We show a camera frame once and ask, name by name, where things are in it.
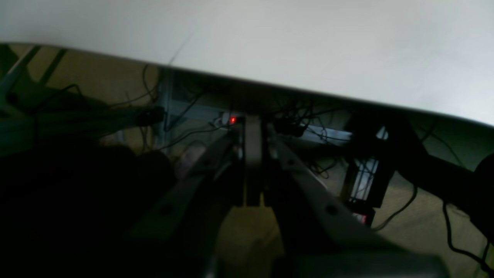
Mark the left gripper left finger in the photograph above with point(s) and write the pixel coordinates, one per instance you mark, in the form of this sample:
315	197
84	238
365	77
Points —
186	221

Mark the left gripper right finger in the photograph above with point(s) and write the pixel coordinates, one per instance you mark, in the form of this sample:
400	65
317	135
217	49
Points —
321	238

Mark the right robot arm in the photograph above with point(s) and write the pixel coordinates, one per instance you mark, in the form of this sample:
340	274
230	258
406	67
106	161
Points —
389	138

